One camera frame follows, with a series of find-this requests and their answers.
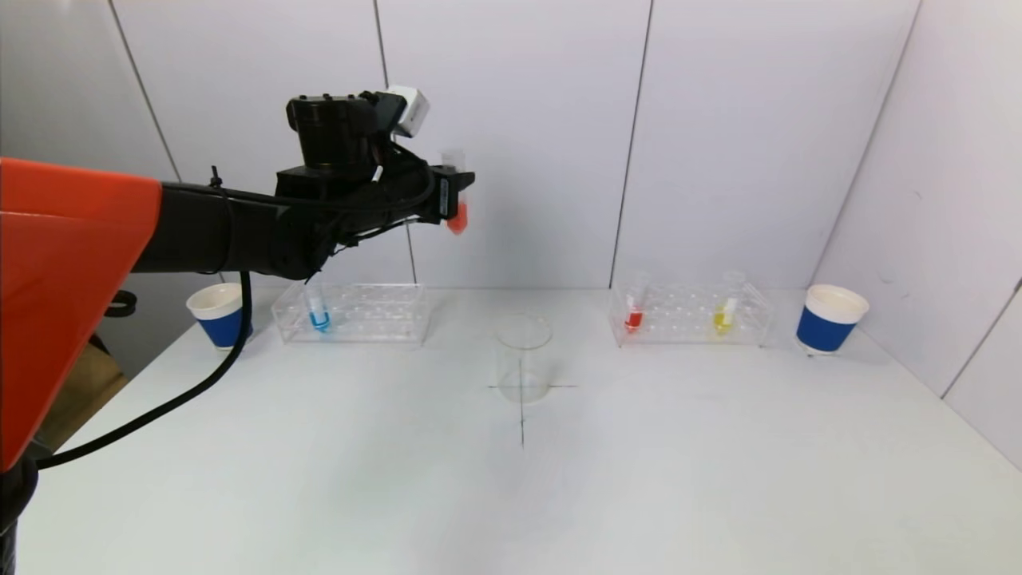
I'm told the thick black cable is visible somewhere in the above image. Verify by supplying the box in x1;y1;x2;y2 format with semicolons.
36;272;253;470

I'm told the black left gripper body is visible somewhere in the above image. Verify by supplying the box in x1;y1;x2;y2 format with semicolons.
382;151;460;225

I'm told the blue pigment test tube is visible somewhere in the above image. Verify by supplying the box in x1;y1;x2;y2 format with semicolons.
303;284;332;335

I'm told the blue white paper cup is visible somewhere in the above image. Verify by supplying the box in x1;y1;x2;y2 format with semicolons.
186;283;255;351
795;284;870;356

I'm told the clear acrylic test tube rack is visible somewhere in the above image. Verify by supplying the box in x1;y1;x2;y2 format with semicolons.
271;283;432;346
608;280;775;348

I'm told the yellow pigment test tube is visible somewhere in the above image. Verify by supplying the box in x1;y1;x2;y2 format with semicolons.
713;272;746;336

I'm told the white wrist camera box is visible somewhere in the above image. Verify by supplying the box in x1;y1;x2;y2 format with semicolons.
386;85;431;137

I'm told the red pigment test tube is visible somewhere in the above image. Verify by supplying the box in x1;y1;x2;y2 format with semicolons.
442;148;469;236
624;272;652;333

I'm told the thin black camera cable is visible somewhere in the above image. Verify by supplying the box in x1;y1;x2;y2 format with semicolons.
334;164;438;250

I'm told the clear glass beaker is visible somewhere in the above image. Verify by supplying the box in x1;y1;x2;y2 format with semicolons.
493;314;553;404

